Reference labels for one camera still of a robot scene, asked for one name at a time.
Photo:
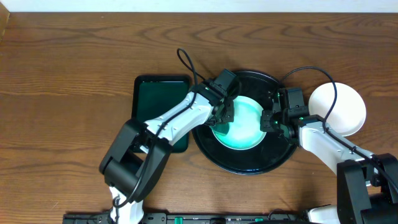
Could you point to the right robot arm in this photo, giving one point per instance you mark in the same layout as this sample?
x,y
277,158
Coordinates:
x,y
366,182

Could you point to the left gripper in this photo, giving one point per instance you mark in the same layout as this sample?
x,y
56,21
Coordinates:
x,y
224,113

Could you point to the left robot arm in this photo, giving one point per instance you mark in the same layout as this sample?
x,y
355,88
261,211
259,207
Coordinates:
x,y
137,157

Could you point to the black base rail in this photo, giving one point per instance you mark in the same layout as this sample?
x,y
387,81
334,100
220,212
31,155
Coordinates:
x,y
163,218

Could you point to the green scrubbing sponge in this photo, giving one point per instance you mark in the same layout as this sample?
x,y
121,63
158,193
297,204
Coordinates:
x,y
221,129

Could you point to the white plate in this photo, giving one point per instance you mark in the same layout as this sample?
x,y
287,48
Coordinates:
x,y
349,113

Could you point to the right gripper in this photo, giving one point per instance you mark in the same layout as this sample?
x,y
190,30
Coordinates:
x,y
265,125

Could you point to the black round tray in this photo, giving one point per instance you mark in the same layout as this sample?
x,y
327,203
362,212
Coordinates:
x,y
269,154

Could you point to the green plate bottom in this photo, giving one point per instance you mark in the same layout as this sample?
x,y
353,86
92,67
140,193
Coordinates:
x,y
244,132

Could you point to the black rectangular tray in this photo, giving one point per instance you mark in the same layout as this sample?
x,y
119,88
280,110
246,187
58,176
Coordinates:
x,y
154,95

